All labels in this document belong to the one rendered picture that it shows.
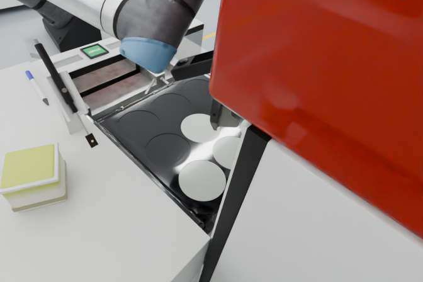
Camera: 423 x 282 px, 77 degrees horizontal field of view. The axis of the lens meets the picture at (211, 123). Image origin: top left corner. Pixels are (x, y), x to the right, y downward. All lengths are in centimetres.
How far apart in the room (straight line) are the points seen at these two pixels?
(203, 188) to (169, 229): 14
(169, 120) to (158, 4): 34
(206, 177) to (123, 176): 18
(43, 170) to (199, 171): 29
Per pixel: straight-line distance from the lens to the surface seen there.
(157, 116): 69
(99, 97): 79
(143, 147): 62
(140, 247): 44
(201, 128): 67
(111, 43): 87
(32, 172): 46
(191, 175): 57
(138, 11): 42
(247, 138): 24
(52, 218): 49
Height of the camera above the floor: 138
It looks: 45 degrees down
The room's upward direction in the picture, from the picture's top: 10 degrees clockwise
